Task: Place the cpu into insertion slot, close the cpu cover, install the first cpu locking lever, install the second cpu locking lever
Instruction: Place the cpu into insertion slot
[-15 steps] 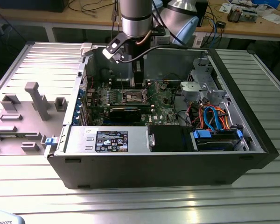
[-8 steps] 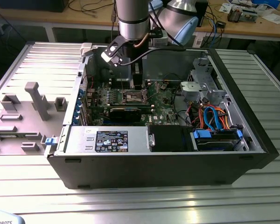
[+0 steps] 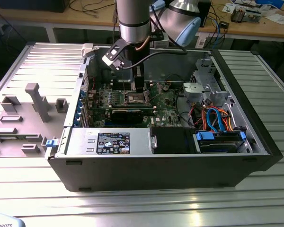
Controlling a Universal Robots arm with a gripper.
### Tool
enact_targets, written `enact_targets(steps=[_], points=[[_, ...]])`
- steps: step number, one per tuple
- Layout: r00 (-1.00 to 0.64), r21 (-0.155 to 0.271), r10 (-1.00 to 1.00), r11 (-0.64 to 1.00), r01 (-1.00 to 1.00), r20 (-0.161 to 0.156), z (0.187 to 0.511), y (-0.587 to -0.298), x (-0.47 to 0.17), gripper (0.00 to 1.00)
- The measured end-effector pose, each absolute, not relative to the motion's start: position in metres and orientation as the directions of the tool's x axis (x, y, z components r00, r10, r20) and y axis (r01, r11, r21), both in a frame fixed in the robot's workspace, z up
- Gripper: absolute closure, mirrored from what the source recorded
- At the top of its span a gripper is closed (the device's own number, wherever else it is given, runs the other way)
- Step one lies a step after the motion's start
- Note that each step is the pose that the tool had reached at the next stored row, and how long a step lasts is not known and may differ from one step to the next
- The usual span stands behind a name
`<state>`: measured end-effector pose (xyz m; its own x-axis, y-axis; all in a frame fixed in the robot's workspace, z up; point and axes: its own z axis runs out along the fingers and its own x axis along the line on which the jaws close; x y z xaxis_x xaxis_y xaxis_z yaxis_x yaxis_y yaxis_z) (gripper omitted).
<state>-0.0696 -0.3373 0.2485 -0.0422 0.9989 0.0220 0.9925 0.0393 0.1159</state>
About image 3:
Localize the blue flat box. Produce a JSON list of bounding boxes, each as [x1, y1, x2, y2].
[[255, 0, 284, 7]]

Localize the black graphics card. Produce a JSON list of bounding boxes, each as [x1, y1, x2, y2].
[[91, 105, 157, 125]]

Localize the grey metal box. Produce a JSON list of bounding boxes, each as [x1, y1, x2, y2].
[[245, 8, 263, 24]]

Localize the black RAM slot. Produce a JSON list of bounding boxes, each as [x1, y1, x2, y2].
[[112, 79, 153, 84], [112, 86, 153, 90], [112, 82, 153, 86], [112, 84, 153, 88]]

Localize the metal socket cover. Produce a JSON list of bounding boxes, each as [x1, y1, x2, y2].
[[144, 82, 160, 102]]

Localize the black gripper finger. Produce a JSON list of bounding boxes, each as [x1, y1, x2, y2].
[[133, 68, 146, 94]]

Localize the white paper sheets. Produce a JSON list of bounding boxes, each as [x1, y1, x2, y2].
[[265, 13, 284, 25]]

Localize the grey parts rack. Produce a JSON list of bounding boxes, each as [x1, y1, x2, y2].
[[0, 82, 69, 158]]

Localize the wooden workbench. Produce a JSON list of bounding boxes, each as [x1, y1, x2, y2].
[[0, 0, 284, 44]]

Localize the black equipment box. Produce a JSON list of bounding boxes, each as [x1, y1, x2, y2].
[[0, 0, 67, 13]]

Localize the blue cable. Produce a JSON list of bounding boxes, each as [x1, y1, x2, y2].
[[215, 13, 224, 47]]

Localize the orange wire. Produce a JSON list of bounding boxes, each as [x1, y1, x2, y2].
[[217, 107, 234, 132], [200, 107, 208, 131]]

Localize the black wire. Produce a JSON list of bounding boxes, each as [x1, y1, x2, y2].
[[174, 87, 196, 130]]

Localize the blue wire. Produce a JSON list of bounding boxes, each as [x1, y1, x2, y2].
[[206, 107, 225, 133]]

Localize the hard disk in blue carrier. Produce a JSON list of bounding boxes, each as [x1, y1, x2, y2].
[[193, 130, 249, 155]]

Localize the silver metal drive cage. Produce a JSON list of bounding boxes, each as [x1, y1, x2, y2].
[[181, 58, 236, 106]]

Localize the CPU socket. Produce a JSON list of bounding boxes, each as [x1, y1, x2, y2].
[[124, 91, 150, 106]]

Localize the pale blue teach pendant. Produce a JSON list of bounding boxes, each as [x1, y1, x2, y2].
[[0, 211, 27, 227]]

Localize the grey power supply unit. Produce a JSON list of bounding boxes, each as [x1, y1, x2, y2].
[[65, 127, 154, 157]]

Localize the black PC case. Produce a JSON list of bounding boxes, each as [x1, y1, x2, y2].
[[44, 42, 284, 192]]

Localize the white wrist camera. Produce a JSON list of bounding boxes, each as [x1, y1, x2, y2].
[[101, 44, 126, 71]]

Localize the grey plastic case latch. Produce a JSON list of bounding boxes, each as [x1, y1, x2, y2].
[[81, 43, 96, 58]]

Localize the black camera cable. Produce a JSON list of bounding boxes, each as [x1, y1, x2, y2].
[[120, 51, 189, 70]]

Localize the blue case latch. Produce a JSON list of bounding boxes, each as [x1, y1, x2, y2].
[[45, 139, 59, 149]]

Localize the metal heat sink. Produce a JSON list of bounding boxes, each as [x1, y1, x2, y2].
[[230, 6, 246, 24]]

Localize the green motherboard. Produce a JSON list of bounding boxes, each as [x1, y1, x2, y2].
[[85, 80, 189, 130]]

